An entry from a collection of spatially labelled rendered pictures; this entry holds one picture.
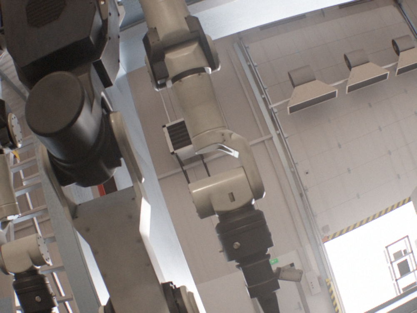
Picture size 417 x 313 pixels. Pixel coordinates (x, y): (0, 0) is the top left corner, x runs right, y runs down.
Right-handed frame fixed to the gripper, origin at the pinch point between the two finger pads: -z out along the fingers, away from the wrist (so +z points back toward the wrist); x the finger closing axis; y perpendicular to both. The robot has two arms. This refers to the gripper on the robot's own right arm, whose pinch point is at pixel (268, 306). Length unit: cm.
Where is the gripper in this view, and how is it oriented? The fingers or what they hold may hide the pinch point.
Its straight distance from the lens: 107.4
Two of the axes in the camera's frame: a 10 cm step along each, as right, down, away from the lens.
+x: 0.2, 1.5, 9.9
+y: -9.5, 3.2, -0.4
